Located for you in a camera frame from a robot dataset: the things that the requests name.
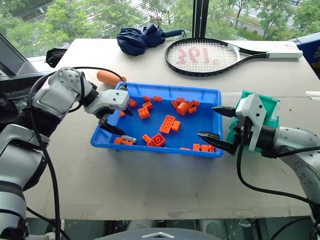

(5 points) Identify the blue board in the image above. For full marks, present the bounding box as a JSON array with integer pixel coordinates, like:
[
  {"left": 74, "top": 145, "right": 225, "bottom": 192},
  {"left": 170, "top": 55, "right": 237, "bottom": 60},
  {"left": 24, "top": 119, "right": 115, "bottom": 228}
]
[{"left": 289, "top": 31, "right": 320, "bottom": 79}]

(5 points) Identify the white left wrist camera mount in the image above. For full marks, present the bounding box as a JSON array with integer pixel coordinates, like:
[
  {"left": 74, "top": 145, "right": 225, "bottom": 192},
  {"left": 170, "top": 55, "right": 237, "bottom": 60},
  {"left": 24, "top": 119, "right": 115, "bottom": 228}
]
[{"left": 84, "top": 88, "right": 131, "bottom": 115}]

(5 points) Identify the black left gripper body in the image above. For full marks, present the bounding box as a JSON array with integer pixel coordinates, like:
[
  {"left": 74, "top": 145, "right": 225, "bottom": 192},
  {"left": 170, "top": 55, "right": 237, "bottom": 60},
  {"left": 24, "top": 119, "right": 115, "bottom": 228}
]
[{"left": 95, "top": 106, "right": 115, "bottom": 126}]

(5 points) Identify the large square orange brick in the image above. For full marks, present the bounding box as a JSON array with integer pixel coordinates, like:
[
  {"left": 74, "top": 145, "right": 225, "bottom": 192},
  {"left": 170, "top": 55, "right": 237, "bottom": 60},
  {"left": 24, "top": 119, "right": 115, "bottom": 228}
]
[{"left": 146, "top": 132, "right": 167, "bottom": 148}]

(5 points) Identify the green plastic bin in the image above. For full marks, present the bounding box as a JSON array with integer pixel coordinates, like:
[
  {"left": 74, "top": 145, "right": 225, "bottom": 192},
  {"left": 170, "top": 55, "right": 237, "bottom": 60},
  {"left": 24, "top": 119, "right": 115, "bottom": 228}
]
[{"left": 225, "top": 90, "right": 282, "bottom": 151}]

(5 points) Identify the blue plastic bin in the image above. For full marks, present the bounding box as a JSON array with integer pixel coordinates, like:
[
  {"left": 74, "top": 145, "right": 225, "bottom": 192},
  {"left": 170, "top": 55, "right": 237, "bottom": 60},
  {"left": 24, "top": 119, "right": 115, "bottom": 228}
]
[{"left": 90, "top": 81, "right": 225, "bottom": 159}]

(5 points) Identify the long orange studded brick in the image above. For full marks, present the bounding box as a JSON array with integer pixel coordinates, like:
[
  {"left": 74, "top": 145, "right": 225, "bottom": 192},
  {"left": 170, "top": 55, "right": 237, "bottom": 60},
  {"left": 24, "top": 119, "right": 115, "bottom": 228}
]
[{"left": 159, "top": 115, "right": 176, "bottom": 135}]

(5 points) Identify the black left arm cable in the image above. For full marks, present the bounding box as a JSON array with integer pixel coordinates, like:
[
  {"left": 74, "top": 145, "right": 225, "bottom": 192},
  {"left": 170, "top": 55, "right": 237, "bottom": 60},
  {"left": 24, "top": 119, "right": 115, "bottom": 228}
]
[{"left": 26, "top": 66, "right": 129, "bottom": 240}]

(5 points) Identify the white paper scrap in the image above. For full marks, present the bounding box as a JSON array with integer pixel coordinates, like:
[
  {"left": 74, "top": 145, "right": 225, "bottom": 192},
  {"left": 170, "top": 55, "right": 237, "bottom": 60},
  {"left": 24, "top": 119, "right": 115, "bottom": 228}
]
[{"left": 305, "top": 90, "right": 320, "bottom": 101}]

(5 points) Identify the orange cylindrical foam piece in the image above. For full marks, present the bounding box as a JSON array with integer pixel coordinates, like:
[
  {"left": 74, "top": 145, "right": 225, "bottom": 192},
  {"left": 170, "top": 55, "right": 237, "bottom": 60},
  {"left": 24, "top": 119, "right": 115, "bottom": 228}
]
[{"left": 96, "top": 69, "right": 128, "bottom": 89}]

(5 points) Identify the dark grey slanted panel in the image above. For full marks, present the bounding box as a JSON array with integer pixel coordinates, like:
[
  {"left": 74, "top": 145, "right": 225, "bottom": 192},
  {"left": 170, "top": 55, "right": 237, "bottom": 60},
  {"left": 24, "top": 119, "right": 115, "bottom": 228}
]
[{"left": 0, "top": 32, "right": 54, "bottom": 85}]

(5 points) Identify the black window frame post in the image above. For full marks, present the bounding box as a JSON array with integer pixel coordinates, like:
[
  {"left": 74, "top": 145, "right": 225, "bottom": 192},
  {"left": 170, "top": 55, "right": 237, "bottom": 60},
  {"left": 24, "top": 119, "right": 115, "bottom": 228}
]
[{"left": 193, "top": 0, "right": 209, "bottom": 39}]

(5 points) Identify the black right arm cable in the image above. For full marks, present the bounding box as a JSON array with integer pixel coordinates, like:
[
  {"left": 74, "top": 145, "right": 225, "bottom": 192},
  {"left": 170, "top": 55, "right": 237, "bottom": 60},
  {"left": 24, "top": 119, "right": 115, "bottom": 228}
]
[{"left": 235, "top": 139, "right": 320, "bottom": 209}]

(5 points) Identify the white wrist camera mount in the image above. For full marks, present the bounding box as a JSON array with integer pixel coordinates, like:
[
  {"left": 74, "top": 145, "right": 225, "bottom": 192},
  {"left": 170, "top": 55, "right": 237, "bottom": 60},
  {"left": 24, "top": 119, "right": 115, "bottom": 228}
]
[
  {"left": 234, "top": 93, "right": 267, "bottom": 153},
  {"left": 84, "top": 88, "right": 131, "bottom": 115}
]

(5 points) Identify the black fabric bundle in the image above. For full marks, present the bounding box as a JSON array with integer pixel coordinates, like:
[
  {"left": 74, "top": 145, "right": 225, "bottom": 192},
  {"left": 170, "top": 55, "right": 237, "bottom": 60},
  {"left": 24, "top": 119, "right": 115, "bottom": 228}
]
[{"left": 44, "top": 48, "right": 69, "bottom": 68}]

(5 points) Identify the black white tennis racket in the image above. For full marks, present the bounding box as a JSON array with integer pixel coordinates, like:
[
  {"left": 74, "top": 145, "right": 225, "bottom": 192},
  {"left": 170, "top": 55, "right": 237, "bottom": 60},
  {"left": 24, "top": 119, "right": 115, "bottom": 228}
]
[{"left": 164, "top": 37, "right": 304, "bottom": 77}]

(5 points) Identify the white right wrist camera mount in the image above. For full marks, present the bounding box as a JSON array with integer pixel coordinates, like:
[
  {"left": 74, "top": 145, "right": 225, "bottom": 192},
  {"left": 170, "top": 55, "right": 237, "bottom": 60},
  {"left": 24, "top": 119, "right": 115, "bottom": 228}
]
[{"left": 234, "top": 93, "right": 267, "bottom": 153}]

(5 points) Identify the orange cylinder block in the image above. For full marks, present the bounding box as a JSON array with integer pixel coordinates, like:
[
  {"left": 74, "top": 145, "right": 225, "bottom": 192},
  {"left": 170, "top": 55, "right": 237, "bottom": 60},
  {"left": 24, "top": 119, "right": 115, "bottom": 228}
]
[{"left": 175, "top": 101, "right": 189, "bottom": 117}]

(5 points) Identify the square orange studded brick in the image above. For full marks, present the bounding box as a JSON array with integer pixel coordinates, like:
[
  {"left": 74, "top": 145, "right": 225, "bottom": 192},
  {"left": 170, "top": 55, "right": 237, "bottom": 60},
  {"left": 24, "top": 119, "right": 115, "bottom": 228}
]
[{"left": 137, "top": 107, "right": 151, "bottom": 120}]

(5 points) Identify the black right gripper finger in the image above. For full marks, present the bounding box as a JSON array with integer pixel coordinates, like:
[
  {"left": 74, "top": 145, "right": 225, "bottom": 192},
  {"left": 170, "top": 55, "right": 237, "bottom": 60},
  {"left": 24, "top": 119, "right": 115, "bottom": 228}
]
[
  {"left": 211, "top": 106, "right": 237, "bottom": 118},
  {"left": 197, "top": 131, "right": 237, "bottom": 156}
]

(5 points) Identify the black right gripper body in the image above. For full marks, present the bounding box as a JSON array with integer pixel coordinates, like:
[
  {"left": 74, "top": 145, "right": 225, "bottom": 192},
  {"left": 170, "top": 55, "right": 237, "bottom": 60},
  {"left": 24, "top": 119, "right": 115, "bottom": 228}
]
[{"left": 230, "top": 116, "right": 253, "bottom": 156}]

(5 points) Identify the navy folded umbrella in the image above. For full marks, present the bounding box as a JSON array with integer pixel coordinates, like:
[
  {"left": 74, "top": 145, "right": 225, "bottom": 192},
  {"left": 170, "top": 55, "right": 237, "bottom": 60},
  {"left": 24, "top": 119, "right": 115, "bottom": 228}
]
[{"left": 116, "top": 23, "right": 187, "bottom": 57}]

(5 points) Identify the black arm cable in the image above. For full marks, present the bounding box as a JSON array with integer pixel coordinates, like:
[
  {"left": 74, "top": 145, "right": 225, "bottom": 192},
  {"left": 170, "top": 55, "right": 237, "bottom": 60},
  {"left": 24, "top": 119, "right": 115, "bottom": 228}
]
[
  {"left": 235, "top": 139, "right": 320, "bottom": 209},
  {"left": 26, "top": 66, "right": 129, "bottom": 240}
]

